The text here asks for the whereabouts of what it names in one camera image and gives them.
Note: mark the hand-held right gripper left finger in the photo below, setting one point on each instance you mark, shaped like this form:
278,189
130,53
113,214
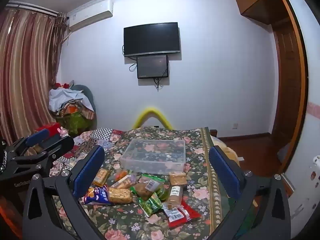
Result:
87,173

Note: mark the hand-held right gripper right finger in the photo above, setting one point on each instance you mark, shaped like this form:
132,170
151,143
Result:
225,173

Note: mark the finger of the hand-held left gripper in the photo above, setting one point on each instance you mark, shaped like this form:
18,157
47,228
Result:
60,146
37,135

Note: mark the long pink snack packet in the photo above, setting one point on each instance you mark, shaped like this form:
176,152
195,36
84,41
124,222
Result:
97,195

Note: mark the orange snack ball packet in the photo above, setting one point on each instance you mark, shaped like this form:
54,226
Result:
120,173

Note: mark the large clear cracker packet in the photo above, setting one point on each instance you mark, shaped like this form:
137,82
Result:
120,195

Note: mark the beige square snack packet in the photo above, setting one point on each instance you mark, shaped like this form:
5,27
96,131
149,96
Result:
178,178

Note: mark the brown snack bag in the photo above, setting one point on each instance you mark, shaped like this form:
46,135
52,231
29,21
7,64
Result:
147,187

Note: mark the clear plastic container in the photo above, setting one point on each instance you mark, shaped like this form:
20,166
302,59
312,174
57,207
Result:
152,156

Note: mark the pink toy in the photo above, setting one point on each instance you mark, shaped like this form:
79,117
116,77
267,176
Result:
63,132

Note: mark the red box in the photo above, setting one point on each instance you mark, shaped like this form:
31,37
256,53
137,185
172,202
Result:
51,128

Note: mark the pile of clothes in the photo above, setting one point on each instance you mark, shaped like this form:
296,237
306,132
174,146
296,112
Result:
67,105

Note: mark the patchwork quilt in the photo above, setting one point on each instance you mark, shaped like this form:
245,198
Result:
110,136

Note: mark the plain red snack packet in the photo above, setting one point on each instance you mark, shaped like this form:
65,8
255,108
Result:
192,212

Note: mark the long tan snack packet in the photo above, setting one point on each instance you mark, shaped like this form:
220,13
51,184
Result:
175,193

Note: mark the green chair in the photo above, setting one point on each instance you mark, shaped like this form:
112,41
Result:
87,92

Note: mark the striped red curtain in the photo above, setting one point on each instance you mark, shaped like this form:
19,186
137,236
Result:
27,75

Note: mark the red white-label snack packet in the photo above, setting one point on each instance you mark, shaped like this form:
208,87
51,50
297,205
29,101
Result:
175,215

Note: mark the green snack packet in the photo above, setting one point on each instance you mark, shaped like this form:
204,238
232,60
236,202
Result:
150,204
162,193

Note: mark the yellow chair back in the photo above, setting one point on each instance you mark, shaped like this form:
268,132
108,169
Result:
150,110

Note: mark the white stickered appliance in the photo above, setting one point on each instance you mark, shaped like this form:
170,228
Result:
315,167

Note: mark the white air conditioner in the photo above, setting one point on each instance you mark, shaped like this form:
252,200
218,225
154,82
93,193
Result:
90,17

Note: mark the small black wall monitor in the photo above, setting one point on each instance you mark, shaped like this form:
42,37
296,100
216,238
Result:
152,67

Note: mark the large black wall television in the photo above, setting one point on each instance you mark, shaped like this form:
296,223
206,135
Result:
152,39

